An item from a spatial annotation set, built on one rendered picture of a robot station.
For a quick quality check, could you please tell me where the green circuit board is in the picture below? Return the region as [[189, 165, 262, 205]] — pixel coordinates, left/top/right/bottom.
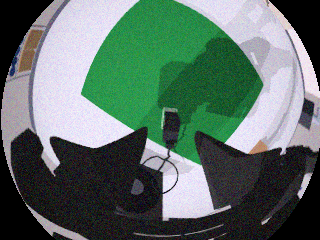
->
[[81, 0, 264, 165]]

